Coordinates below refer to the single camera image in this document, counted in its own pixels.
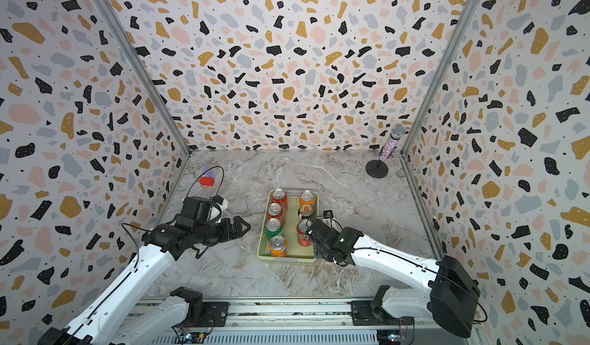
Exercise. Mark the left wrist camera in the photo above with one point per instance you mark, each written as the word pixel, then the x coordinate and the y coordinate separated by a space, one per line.
pixel 205 211

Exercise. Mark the light green perforated basket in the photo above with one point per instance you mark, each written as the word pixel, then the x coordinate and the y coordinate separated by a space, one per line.
pixel 296 254

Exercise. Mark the small red purple toy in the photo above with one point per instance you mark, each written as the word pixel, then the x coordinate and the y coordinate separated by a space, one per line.
pixel 207 179

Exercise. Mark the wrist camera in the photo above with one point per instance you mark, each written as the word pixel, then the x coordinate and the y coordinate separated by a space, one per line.
pixel 205 211
pixel 328 215

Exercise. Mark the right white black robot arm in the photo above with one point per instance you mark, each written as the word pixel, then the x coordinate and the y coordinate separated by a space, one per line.
pixel 448 294

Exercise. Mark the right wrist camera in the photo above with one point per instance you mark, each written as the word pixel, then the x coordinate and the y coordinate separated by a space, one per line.
pixel 328 215

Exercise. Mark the circuit board right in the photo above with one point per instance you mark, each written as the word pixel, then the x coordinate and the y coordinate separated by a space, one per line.
pixel 390 337

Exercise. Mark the green soda can left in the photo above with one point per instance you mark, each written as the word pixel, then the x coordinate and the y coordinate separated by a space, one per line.
pixel 273 227

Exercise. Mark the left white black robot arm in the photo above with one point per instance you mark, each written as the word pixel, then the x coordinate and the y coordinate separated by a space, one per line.
pixel 102 322

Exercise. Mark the orange soda can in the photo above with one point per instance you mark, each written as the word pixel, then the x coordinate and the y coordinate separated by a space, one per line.
pixel 307 197
pixel 278 246

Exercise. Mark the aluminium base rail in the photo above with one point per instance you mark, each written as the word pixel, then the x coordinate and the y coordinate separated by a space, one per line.
pixel 316 320

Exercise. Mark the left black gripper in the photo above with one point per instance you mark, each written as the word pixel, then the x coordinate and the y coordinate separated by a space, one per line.
pixel 237 232

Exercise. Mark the green white can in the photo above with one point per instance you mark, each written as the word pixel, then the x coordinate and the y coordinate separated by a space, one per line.
pixel 307 212

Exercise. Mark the glitter microphone on black stand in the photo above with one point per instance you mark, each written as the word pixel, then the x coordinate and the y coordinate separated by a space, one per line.
pixel 378 168

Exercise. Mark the red cola can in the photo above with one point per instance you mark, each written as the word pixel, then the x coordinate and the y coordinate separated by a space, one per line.
pixel 302 237
pixel 275 211
pixel 279 196

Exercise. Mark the green circuit board left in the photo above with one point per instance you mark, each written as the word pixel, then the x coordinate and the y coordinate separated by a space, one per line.
pixel 190 337

